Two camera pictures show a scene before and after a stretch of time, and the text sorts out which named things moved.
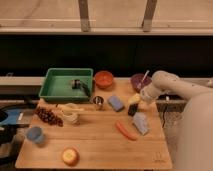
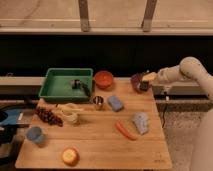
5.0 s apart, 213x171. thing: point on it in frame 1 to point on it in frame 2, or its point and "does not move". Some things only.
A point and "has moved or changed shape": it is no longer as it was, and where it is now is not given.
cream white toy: [69, 112] does not move
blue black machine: [13, 117] does not move
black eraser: [132, 109] has moved or changed shape
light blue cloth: [141, 122] does not move
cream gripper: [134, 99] to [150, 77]
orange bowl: [103, 79] does not move
